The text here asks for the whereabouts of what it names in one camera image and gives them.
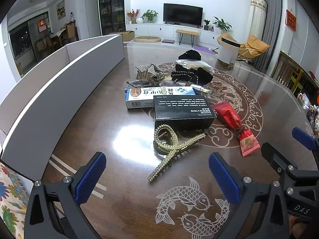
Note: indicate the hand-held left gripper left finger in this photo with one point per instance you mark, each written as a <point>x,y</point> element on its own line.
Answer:
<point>91,179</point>

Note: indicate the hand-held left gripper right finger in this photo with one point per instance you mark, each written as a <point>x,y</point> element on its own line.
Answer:
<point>224,179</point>

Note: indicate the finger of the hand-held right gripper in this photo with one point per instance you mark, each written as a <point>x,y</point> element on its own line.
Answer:
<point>302,135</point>
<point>274,155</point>

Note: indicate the red candy packet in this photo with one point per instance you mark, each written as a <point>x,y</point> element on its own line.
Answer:
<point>248,143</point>

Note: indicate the pearl hair claw clip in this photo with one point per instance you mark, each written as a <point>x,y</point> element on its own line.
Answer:
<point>172,151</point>

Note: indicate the red gift pouch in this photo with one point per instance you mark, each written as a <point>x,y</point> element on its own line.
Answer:
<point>228,115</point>

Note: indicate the black cardboard box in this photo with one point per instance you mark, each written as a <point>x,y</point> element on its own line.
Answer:
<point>182,112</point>

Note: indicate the silver perfume bottle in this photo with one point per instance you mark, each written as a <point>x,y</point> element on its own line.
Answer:
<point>203,90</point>

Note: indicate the white and blue ointment box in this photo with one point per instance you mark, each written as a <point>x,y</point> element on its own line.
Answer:
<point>139,99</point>

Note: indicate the grey partition board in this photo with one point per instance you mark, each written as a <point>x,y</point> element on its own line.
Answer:
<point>37,99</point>

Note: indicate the clear frame glasses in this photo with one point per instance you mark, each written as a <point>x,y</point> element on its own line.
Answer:
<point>135,82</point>

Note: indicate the black velvet bow hair accessory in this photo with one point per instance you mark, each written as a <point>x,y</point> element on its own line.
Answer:
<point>184,73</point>

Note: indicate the plastic bag with gold item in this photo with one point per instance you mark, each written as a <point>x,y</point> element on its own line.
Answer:
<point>192,63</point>

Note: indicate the rhinestone bow hair claw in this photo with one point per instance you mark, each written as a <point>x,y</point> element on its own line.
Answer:
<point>147,71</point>

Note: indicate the black cap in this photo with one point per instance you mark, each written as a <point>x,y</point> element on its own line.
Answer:
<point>189,54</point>

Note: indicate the brown patterned wooden desktop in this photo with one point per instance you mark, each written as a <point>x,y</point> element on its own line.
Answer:
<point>119,139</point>

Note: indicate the person's right hand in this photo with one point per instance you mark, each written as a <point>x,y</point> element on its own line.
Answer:
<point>297,227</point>

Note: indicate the pile of assorted clutter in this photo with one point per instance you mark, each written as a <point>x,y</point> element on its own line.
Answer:
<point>310,104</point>

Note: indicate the wooden chair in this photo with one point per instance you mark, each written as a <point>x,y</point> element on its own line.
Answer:
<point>286,72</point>

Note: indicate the floral cloth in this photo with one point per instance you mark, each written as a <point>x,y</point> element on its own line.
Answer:
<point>12,196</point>

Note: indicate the orange lounge chair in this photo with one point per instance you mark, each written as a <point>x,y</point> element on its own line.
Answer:
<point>254,46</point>

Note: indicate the grey curtain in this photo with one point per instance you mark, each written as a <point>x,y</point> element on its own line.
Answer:
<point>271,29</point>

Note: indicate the clear jar with black lid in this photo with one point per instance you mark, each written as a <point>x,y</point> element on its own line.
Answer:
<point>228,52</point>

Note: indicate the purple mat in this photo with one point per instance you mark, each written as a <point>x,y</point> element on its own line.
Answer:
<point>203,49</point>

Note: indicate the standing air conditioner with cover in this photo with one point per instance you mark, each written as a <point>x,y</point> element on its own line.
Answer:
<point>258,15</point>

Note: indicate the broad leaf potted plant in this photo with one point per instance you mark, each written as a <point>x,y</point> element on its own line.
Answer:
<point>221,24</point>

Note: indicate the dining table with cloth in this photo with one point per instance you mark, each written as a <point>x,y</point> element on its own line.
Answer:
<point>58,36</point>

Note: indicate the small potted plant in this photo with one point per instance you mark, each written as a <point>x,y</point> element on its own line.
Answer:
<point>206,24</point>

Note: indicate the brown dining chair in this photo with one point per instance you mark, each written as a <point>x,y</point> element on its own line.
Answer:
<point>71,32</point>

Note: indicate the beige oval pet bed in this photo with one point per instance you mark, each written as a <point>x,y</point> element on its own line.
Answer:
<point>147,39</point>

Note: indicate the wooden bench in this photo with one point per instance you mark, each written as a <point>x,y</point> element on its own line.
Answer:
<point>187,32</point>

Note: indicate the red calendar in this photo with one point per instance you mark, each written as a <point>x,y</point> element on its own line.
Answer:
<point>42,26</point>

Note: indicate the white television cabinet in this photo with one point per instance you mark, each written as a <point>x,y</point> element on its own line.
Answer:
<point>154,29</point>

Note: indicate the white door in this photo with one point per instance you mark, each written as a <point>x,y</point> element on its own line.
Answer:
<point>90,15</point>

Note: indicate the white round vase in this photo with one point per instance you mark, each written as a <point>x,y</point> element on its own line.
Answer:
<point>139,20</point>

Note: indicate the black television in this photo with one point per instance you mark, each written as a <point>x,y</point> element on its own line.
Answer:
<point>183,15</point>

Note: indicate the vase of red flowers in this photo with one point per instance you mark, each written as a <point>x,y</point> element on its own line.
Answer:
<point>132,15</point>

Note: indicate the glass door display cabinet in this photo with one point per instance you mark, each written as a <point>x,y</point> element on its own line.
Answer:
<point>112,7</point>

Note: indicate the large leafy potted plant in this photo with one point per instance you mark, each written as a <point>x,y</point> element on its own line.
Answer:
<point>149,16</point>

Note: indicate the red wall hanging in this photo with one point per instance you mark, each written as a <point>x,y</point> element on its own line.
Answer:
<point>291,20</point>

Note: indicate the landscape wall painting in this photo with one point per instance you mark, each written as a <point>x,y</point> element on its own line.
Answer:
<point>60,9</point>

